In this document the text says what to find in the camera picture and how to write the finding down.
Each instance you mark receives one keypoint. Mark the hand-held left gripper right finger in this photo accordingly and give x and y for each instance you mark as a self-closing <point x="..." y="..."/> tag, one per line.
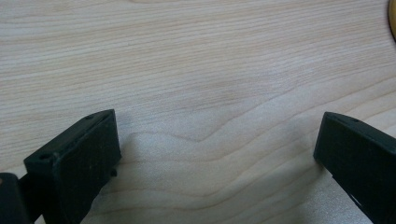
<point x="361" y="158"/>

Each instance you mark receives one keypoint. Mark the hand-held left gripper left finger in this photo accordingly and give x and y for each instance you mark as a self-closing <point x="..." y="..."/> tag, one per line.
<point x="74" y="168"/>

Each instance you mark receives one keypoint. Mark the yellow round object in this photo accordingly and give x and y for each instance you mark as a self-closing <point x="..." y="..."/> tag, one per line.
<point x="393" y="18"/>

